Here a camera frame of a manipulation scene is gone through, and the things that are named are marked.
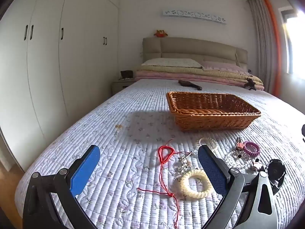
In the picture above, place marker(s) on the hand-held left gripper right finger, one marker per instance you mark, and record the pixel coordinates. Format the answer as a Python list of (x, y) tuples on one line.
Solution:
[(212, 169)]

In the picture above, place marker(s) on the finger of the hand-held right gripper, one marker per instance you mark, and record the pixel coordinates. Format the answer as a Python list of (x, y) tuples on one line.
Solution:
[(303, 133)]

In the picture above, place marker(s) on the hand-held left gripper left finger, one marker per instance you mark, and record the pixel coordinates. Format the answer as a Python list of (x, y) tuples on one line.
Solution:
[(85, 169)]

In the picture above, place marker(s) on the black round case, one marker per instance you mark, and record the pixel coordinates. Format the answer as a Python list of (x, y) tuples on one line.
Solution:
[(276, 169)]

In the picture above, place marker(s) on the brown wicker basket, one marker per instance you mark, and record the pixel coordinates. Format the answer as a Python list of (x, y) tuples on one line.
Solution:
[(214, 119)]

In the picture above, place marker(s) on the small pink hair clip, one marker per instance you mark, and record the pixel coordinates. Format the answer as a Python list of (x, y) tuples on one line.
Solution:
[(256, 165)]

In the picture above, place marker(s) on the white quilted bedspread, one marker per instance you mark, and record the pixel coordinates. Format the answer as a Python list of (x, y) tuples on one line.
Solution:
[(119, 114)]

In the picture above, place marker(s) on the small black tripod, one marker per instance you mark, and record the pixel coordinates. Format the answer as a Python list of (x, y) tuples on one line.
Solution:
[(250, 83)]

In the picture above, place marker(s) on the window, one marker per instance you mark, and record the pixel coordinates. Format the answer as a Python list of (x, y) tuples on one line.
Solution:
[(295, 45)]

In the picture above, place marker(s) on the beige nightstand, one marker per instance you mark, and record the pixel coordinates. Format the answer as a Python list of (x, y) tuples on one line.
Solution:
[(121, 87)]

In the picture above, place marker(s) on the dark wooden hair brush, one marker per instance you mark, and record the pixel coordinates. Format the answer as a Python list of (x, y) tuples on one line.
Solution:
[(185, 83)]

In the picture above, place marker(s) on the grey curtain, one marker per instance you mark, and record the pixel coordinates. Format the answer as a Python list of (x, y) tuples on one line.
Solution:
[(262, 40)]

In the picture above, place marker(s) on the folded pink blanket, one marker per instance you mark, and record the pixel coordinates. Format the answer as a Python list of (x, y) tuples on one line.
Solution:
[(166, 76)]

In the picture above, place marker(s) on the dark box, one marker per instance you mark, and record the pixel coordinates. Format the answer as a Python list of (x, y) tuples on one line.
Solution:
[(126, 74)]

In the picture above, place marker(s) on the pink pillow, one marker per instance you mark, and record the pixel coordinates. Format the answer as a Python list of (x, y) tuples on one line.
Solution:
[(221, 66)]

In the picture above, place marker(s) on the white wardrobe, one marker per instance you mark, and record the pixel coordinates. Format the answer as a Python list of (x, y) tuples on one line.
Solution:
[(59, 64)]

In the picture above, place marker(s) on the white floral pillow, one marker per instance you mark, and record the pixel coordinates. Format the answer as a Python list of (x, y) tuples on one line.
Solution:
[(171, 62)]

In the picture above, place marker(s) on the beige padded headboard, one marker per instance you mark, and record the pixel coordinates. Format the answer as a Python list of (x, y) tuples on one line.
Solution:
[(190, 47)]

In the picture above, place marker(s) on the orange plush toy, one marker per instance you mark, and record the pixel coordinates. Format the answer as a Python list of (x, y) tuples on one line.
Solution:
[(160, 33)]

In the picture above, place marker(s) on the white carved wall decoration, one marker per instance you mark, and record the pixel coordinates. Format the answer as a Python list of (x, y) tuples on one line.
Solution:
[(195, 16)]

